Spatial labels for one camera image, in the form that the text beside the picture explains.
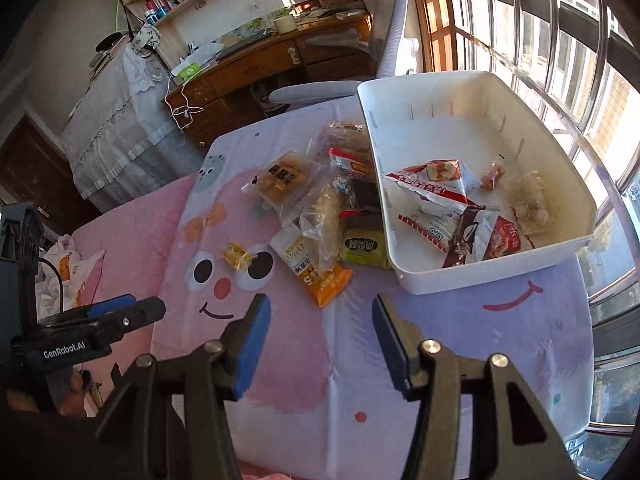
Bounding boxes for green snack packet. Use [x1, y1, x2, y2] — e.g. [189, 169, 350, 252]
[341, 229, 393, 270]

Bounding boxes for red patterned snack packet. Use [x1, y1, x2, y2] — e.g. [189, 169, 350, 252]
[424, 159, 481, 196]

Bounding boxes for white lace covered furniture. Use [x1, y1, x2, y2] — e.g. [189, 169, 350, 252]
[60, 42, 206, 201]

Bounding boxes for floral cloth bag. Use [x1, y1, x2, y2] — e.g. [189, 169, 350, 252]
[131, 24, 163, 56]

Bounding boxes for long bread stick packet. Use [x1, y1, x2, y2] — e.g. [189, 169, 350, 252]
[297, 180, 351, 273]

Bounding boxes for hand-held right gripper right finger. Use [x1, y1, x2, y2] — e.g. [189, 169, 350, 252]
[371, 294, 583, 480]

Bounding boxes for clear bun packet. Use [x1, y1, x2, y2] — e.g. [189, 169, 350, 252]
[307, 120, 371, 158]

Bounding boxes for dark wooden door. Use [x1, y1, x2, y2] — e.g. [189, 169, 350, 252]
[0, 115, 101, 221]

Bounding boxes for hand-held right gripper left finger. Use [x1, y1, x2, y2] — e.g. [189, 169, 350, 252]
[95, 292, 273, 480]

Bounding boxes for wooden desk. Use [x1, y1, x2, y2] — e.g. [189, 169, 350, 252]
[162, 10, 376, 151]

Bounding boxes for green tissue box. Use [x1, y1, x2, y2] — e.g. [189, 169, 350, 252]
[172, 61, 203, 81]

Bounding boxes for white charging cable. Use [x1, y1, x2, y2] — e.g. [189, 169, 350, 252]
[164, 72, 206, 131]

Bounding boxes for white red-striped snack packet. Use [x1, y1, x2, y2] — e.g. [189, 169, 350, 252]
[397, 202, 468, 256]

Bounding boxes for white orange snack packet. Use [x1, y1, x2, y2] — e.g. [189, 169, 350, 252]
[270, 225, 353, 309]

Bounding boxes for wooden bookshelf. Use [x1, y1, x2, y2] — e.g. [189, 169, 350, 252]
[95, 0, 366, 46]

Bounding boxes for person's left hand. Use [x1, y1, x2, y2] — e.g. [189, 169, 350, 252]
[5, 370, 101, 418]

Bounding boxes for white plastic storage bin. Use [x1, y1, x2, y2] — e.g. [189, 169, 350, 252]
[356, 71, 598, 295]

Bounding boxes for printed desk mat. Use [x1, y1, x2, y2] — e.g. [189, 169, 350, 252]
[220, 7, 291, 48]

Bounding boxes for yellow pastry packet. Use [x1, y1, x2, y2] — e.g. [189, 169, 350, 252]
[241, 150, 321, 213]

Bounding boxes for black cable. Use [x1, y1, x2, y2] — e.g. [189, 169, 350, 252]
[37, 255, 68, 311]

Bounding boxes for red white snack packet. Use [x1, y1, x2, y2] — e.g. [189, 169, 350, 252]
[327, 147, 376, 181]

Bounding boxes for grey mesh office chair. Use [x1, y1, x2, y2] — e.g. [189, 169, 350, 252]
[269, 0, 426, 111]

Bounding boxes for dark brown snack packet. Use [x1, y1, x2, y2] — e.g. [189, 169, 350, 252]
[340, 177, 385, 231]

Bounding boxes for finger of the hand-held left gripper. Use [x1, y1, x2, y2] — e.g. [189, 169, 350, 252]
[97, 296, 167, 341]
[82, 294, 137, 319]

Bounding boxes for black hat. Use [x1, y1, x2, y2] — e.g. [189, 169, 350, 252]
[95, 31, 126, 53]

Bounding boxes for pink bed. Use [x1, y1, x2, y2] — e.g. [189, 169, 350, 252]
[35, 175, 211, 421]

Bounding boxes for metal window grille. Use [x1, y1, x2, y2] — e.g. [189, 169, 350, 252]
[415, 0, 640, 480]

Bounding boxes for dark red snack packet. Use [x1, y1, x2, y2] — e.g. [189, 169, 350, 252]
[442, 207, 536, 268]

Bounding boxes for waste bin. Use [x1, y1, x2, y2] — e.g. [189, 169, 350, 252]
[247, 80, 281, 113]

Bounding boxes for clear pale puffs packet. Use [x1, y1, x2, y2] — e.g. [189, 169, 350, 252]
[510, 171, 556, 236]

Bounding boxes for white papers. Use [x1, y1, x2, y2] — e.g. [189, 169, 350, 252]
[187, 42, 226, 66]

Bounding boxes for small yellow candy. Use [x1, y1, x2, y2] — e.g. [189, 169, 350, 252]
[220, 242, 258, 272]

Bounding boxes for pink printed tablecloth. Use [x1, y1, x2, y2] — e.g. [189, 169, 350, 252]
[150, 95, 596, 480]

